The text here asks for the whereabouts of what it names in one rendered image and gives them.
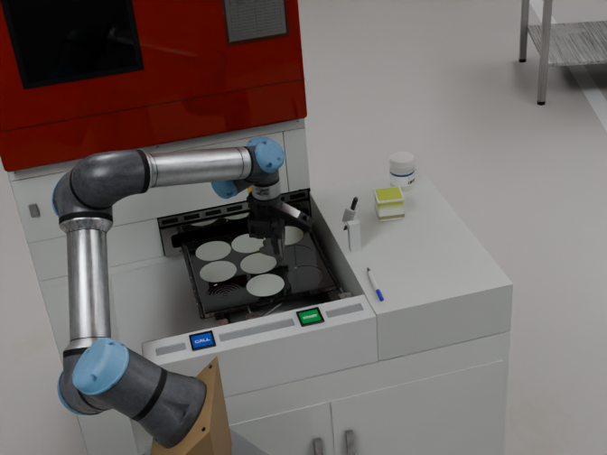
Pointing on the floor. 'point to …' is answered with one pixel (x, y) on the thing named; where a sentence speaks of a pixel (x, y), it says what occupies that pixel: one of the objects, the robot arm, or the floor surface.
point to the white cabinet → (383, 406)
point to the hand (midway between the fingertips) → (281, 258)
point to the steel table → (561, 43)
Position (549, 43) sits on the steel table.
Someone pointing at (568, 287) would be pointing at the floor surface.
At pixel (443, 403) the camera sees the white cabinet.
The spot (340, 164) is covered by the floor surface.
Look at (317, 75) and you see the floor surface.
